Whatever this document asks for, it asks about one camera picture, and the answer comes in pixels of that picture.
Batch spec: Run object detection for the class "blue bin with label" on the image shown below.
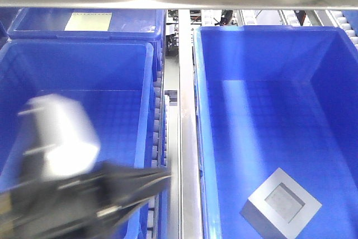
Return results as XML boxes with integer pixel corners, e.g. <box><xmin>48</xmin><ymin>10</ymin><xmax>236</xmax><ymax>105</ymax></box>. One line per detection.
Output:
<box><xmin>8</xmin><ymin>7</ymin><xmax>165</xmax><ymax>72</ymax></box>

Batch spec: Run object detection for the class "large blue empty bin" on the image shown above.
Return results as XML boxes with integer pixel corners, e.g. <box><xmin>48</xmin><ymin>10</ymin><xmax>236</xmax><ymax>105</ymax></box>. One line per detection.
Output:
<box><xmin>194</xmin><ymin>26</ymin><xmax>357</xmax><ymax>238</ymax></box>

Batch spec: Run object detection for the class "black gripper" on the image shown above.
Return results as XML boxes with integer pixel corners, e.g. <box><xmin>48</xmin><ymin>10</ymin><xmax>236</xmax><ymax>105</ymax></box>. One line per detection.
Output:
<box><xmin>1</xmin><ymin>162</ymin><xmax>171</xmax><ymax>238</ymax></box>

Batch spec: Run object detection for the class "gray square base block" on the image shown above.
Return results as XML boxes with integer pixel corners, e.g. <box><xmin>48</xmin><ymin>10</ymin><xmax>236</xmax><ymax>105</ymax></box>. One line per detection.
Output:
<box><xmin>241</xmin><ymin>167</ymin><xmax>322</xmax><ymax>238</ymax></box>

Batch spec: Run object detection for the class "blue bin front left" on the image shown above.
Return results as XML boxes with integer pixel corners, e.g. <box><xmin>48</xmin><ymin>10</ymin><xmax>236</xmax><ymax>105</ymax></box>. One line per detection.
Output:
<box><xmin>0</xmin><ymin>39</ymin><xmax>155</xmax><ymax>239</ymax></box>

